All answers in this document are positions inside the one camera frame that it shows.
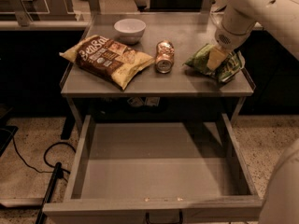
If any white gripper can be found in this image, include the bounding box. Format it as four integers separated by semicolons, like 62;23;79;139
206;25;249;71

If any green jalapeno chip bag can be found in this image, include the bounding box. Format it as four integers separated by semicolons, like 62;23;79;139
185;44;245;83

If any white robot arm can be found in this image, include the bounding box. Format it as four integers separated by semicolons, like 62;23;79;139
207;0;299;224

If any grey counter table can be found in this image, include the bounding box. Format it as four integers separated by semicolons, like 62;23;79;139
62;13;253;127

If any brown yellow chip bag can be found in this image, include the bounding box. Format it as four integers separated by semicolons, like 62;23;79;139
59;35;154;90

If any grey open drawer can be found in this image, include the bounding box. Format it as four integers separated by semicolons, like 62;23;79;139
43;115;262;224

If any orange soda can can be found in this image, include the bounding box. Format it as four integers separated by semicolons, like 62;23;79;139
155;40;175;74

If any white bowl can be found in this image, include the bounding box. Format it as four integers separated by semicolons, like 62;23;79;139
114;19;146;45

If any black floor bar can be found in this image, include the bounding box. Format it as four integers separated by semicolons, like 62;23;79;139
35;162;64;224

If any black floor cable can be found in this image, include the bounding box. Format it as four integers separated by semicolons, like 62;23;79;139
0;127;77;183

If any black drawer handle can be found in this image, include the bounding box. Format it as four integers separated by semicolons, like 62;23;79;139
145;211;183;224

